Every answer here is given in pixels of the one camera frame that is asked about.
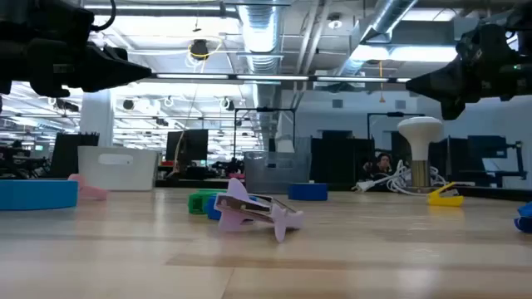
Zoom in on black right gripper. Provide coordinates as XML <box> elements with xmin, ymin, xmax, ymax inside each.
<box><xmin>405</xmin><ymin>23</ymin><xmax>532</xmax><ymax>122</ymax></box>

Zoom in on black partition panel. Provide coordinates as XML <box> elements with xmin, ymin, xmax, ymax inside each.
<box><xmin>50</xmin><ymin>131</ymin><xmax>101</xmax><ymax>179</ymax></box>

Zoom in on pink staple remover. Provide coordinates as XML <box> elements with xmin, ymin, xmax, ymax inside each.
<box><xmin>67</xmin><ymin>173</ymin><xmax>109</xmax><ymax>202</ymax></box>

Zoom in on white plastic bin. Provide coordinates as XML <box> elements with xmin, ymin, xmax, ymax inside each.
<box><xmin>77</xmin><ymin>145</ymin><xmax>160</xmax><ymax>192</ymax></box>

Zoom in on grey transparent bin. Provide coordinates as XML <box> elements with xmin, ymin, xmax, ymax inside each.
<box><xmin>244</xmin><ymin>150</ymin><xmax>313</xmax><ymax>195</ymax></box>

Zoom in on black cabinets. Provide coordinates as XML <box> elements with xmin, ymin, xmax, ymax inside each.
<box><xmin>310</xmin><ymin>130</ymin><xmax>377</xmax><ymax>186</ymax></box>

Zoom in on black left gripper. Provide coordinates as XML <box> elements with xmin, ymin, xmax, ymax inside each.
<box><xmin>0</xmin><ymin>37</ymin><xmax>153</xmax><ymax>99</ymax></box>

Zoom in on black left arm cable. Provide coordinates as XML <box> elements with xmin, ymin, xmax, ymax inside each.
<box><xmin>90</xmin><ymin>0</ymin><xmax>118</xmax><ymax>33</ymax></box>

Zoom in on black hanging camera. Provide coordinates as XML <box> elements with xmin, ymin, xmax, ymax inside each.
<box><xmin>189</xmin><ymin>38</ymin><xmax>211</xmax><ymax>61</ymax></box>

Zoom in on small yellow stapler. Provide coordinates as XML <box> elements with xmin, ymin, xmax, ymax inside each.
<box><xmin>426</xmin><ymin>181</ymin><xmax>466</xmax><ymax>208</ymax></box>

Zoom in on white bulb table lamp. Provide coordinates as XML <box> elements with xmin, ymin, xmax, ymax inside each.
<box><xmin>397</xmin><ymin>115</ymin><xmax>445</xmax><ymax>193</ymax></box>

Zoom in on black table frame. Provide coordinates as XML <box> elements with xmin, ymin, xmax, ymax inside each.
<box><xmin>0</xmin><ymin>176</ymin><xmax>532</xmax><ymax>203</ymax></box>

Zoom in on person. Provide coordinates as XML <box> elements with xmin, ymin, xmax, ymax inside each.
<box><xmin>362</xmin><ymin>152</ymin><xmax>395</xmax><ymax>184</ymax></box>

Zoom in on white power cable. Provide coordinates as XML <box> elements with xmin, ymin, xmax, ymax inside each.
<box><xmin>351</xmin><ymin>159</ymin><xmax>454</xmax><ymax>197</ymax></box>

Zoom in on light blue tape roll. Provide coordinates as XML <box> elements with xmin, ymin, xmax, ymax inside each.
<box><xmin>0</xmin><ymin>179</ymin><xmax>80</xmax><ymax>211</ymax></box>

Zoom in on black equipment rack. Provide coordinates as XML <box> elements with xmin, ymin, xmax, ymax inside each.
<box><xmin>446</xmin><ymin>135</ymin><xmax>528</xmax><ymax>188</ymax></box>

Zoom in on dark blue tape roll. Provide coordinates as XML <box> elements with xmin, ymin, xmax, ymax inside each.
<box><xmin>288</xmin><ymin>182</ymin><xmax>329</xmax><ymax>202</ymax></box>

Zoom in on black stand frame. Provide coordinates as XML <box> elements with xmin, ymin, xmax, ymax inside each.
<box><xmin>367</xmin><ymin>110</ymin><xmax>426</xmax><ymax>142</ymax></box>
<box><xmin>233</xmin><ymin>106</ymin><xmax>297</xmax><ymax>161</ymax></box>

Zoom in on black background monitor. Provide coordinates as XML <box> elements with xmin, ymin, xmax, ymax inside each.
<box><xmin>165</xmin><ymin>129</ymin><xmax>209</xmax><ymax>163</ymax></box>

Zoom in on white LED light bar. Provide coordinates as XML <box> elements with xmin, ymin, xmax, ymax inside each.
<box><xmin>153</xmin><ymin>72</ymin><xmax>412</xmax><ymax>84</ymax></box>

